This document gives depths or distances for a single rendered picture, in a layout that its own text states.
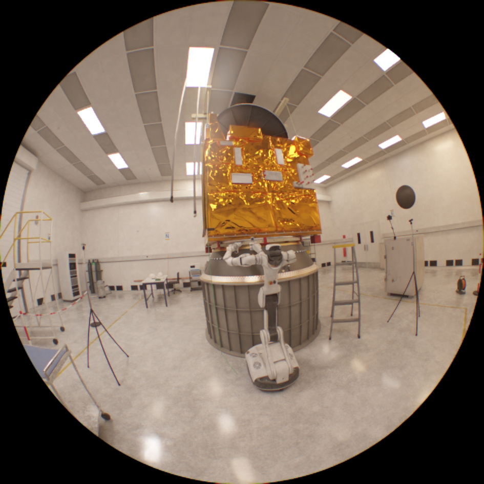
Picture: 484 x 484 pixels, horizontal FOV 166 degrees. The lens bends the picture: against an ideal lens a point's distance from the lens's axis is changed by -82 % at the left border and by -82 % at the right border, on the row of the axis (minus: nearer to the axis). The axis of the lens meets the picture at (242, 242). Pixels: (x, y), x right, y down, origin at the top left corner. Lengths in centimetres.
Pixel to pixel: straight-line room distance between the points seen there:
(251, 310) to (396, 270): 377
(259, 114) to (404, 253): 448
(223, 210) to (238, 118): 217
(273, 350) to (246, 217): 173
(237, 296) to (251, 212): 119
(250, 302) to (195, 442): 181
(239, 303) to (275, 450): 184
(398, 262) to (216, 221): 427
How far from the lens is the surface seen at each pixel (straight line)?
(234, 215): 232
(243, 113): 373
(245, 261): 147
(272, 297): 168
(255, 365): 201
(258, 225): 240
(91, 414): 203
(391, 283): 493
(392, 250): 478
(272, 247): 145
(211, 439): 179
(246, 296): 226
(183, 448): 179
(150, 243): 801
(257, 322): 238
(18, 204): 724
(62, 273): 801
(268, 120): 368
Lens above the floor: 158
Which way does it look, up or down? 3 degrees up
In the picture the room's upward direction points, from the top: 5 degrees counter-clockwise
